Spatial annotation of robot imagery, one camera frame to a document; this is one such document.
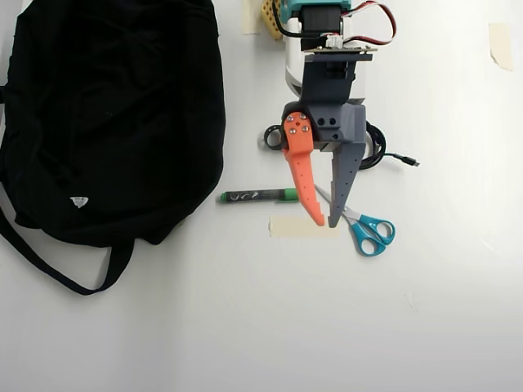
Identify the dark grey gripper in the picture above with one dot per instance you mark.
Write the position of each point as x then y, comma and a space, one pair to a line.
341, 128

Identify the green cap black marker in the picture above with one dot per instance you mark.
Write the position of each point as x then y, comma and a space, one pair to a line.
253, 196

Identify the yellow perforated robot base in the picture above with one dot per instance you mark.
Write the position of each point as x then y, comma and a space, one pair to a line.
269, 20

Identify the black fabric bag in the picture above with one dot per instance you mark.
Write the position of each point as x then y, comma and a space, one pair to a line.
106, 122

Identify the long beige masking tape strip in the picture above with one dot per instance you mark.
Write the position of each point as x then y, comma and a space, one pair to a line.
294, 228

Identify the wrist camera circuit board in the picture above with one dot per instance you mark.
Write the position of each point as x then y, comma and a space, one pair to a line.
347, 50

